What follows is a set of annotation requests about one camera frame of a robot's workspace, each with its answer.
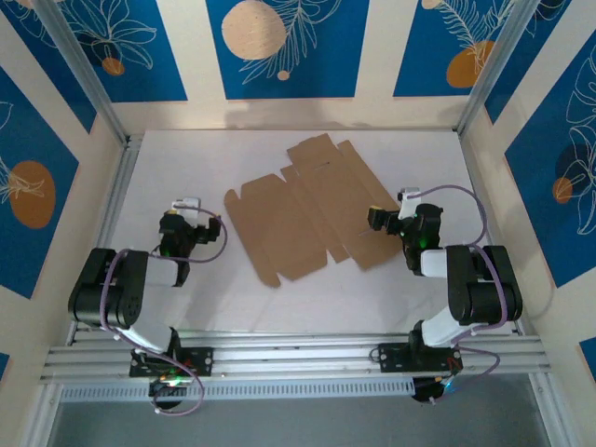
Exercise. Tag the brown cardboard paper box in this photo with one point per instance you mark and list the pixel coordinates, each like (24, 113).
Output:
(302, 209)

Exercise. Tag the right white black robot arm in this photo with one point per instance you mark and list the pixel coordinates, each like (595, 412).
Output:
(484, 298)

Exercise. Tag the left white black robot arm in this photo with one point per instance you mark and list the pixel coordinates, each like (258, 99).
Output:
(125, 288)

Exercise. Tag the left black base electronics module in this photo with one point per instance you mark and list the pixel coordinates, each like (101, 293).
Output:
(163, 388)

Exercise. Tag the black base electronics module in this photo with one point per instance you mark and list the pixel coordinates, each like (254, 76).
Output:
(426, 391)
(163, 388)

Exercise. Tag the right black base electronics module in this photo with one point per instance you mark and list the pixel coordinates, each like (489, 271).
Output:
(426, 391)

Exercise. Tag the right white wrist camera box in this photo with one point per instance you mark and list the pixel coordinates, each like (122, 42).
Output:
(407, 205)

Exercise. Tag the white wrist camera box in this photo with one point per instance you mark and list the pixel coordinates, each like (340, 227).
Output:
(407, 205)
(186, 203)

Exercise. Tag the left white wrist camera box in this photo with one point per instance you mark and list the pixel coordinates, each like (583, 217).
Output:
(186, 203)

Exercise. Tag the left aluminium side rail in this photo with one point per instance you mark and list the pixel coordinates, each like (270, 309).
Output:
(120, 186)

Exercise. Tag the aluminium side rail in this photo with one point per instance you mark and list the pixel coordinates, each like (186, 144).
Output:
(469, 158)
(120, 186)

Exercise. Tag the right aluminium side rail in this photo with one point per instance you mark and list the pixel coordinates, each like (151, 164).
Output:
(469, 158)

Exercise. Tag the blue floral wall poster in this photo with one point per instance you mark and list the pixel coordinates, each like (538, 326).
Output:
(428, 56)
(4, 365)
(545, 60)
(153, 70)
(28, 251)
(589, 354)
(540, 195)
(51, 70)
(326, 70)

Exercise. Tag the aluminium cross rail frame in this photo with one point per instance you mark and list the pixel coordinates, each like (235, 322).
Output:
(298, 358)

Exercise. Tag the right aluminium corner post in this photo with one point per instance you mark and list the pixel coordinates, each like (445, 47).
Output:
(492, 70)

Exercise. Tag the aluminium corner post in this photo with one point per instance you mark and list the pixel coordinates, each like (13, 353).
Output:
(85, 70)
(492, 70)

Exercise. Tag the left aluminium corner post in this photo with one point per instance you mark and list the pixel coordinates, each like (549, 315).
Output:
(85, 70)

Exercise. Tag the right aluminium frame leg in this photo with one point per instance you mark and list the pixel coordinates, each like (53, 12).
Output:
(547, 410)

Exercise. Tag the aluminium frame leg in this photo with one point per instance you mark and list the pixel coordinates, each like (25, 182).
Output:
(547, 410)
(42, 419)

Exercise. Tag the left aluminium frame leg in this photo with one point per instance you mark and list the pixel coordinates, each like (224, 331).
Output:
(42, 419)

